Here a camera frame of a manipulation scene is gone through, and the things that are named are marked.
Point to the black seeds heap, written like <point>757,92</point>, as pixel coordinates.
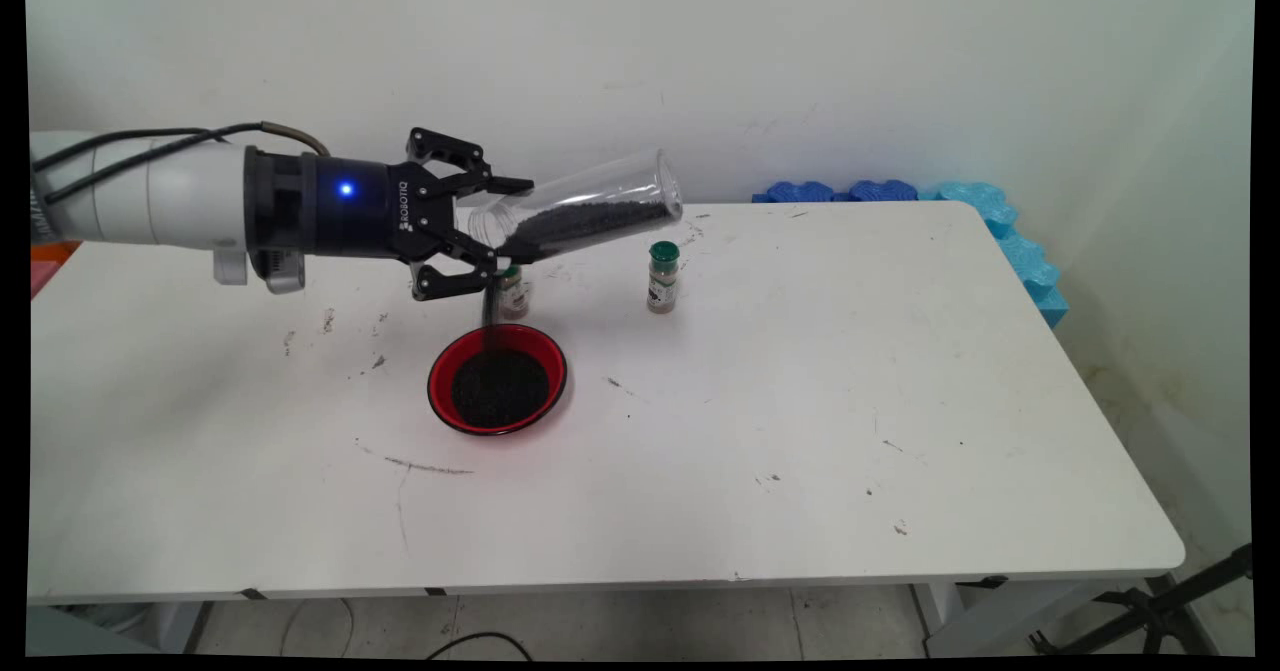
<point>500,391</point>
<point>600,221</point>

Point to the orange foam block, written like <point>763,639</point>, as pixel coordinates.
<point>45,251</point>

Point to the green-capped spice bottle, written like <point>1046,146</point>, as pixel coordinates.
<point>663,286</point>
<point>515,296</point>

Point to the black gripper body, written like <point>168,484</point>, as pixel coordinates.
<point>340,211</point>

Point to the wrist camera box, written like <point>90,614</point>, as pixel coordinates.
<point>285,276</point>

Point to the white table leg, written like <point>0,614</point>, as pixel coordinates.
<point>960,631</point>

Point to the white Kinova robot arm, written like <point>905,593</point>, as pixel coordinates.
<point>150,196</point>

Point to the red bowl with black rim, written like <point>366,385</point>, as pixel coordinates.
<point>440,391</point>

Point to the clear plastic jar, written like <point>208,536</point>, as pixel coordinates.
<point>600,186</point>

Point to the light blue foam mat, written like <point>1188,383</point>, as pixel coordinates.
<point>1030,271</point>

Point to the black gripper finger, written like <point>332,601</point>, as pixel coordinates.
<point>480,183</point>
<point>470,269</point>

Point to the pink foam block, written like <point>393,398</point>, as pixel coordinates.
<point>40,279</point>

